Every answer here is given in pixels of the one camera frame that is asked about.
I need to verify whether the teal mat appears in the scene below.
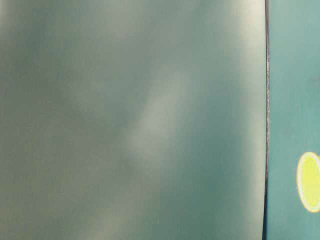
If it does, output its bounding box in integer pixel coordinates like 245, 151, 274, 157
266, 0, 320, 240

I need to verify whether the grey blurry panel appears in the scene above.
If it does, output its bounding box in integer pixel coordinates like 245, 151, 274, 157
0, 0, 266, 240

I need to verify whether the yellow round sticker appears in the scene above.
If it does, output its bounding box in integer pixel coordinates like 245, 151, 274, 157
296, 152, 320, 213

